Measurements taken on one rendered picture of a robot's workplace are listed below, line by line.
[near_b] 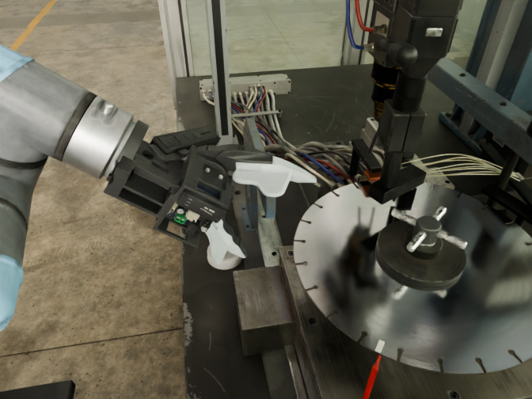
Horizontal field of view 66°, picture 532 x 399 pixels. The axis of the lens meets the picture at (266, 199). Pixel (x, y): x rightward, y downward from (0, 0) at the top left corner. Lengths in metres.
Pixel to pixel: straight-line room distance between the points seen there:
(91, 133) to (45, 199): 2.01
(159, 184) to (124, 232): 1.63
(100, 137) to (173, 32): 1.15
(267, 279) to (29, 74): 0.45
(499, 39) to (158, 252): 1.48
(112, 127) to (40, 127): 0.06
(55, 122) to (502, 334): 0.50
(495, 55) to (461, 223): 0.62
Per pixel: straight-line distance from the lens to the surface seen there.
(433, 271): 0.55
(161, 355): 1.60
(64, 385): 0.73
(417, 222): 0.54
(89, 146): 0.42
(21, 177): 0.47
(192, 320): 0.74
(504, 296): 0.57
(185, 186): 0.40
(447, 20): 0.46
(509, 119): 0.74
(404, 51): 0.41
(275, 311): 0.65
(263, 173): 0.45
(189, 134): 0.50
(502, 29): 1.18
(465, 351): 0.51
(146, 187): 0.42
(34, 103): 0.42
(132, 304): 1.76
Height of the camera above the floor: 1.35
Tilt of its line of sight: 39 degrees down
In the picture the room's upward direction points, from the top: straight up
